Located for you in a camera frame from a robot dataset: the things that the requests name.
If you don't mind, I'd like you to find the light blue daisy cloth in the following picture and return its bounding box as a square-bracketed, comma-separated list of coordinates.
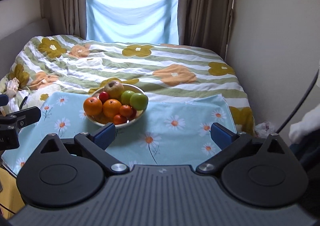
[2, 92, 236, 174]

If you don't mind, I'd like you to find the white plastic bag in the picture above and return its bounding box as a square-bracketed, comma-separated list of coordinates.
[254, 121, 276, 139]

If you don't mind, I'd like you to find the large green apple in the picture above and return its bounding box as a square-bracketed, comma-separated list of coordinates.
[130, 93, 149, 111]

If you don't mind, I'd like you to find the large orange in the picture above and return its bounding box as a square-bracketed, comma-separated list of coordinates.
[83, 97, 103, 116]

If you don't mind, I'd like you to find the grey bed headboard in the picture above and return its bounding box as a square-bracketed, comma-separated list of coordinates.
[0, 18, 52, 78]

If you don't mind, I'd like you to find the small orange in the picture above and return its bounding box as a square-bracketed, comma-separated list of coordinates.
[103, 99, 122, 119]

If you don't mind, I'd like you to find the small red cherry tomato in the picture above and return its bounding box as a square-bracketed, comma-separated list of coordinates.
[98, 91, 110, 104]

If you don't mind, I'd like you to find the right brown curtain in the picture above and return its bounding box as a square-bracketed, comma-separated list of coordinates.
[177, 0, 233, 58]

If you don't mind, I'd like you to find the small white patterned toy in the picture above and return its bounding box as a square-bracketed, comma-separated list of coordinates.
[6, 77, 20, 99]

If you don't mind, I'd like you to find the light blue window cloth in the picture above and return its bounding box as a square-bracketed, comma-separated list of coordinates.
[86, 0, 178, 45]

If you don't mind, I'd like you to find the black cable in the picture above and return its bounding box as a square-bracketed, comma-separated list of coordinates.
[274, 68, 320, 134]

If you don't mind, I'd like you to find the brownish wrinkled apple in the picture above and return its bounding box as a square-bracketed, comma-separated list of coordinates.
[104, 80, 125, 99]

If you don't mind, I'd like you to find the small green apple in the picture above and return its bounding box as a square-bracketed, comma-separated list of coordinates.
[120, 90, 135, 105]

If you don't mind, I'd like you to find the small tangerine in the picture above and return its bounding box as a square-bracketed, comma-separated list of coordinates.
[113, 114, 127, 125]
[119, 104, 133, 118]

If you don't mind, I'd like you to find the floral striped duvet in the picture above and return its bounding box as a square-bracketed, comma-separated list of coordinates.
[1, 34, 254, 133]

